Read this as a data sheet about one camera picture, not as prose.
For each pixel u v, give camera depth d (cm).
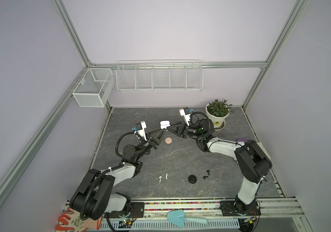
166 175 85
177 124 71
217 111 94
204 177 84
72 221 69
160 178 84
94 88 95
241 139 101
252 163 49
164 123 71
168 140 99
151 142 66
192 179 83
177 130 72
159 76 100
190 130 71
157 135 72
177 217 71
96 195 43
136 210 74
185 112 69
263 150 96
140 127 66
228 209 72
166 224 71
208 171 87
